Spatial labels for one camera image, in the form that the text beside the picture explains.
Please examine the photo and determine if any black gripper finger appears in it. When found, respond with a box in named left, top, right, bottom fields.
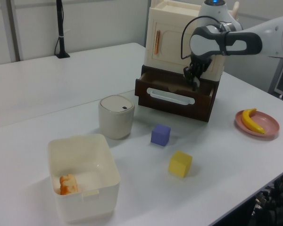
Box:
left=191, top=73, right=200, bottom=92
left=183, top=67, right=194, bottom=86

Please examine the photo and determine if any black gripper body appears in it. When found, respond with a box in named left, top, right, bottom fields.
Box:
left=183, top=54, right=213, bottom=78

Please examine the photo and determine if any dark brown drawer cabinet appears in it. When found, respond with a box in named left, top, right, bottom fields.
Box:
left=138, top=65, right=224, bottom=123

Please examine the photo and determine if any yellow toy banana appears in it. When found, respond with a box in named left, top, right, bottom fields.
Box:
left=241, top=108, right=266, bottom=135

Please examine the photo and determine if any orange toy bread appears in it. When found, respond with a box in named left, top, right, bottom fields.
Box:
left=59, top=173, right=79, bottom=195

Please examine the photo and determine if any cream plastic storage cabinet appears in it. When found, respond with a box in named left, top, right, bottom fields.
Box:
left=143, top=0, right=240, bottom=82

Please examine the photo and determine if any purple cube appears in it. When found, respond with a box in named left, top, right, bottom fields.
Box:
left=150, top=124, right=171, bottom=147

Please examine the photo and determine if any yellow cube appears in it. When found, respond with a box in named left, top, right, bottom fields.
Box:
left=168, top=150, right=193, bottom=178

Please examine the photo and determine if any pink plate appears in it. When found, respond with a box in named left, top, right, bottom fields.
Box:
left=234, top=110, right=280, bottom=140

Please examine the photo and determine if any beige lidded trash can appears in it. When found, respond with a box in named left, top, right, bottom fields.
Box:
left=98, top=95, right=135, bottom=140

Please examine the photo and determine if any black pole stand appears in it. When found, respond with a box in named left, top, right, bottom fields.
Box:
left=55, top=0, right=71, bottom=59

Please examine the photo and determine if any black clutter under table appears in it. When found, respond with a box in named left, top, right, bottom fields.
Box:
left=251, top=164, right=283, bottom=226

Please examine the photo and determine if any cream open plastic bin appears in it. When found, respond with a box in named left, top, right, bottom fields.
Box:
left=47, top=133, right=121, bottom=224

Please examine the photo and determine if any brown drawer with white handle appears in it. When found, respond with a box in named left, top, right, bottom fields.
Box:
left=134, top=72, right=216, bottom=122

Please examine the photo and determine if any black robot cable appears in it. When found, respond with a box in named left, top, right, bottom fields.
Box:
left=180, top=15, right=222, bottom=60

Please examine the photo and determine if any orange wooden door handle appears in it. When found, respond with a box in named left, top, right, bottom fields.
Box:
left=154, top=30, right=161, bottom=55

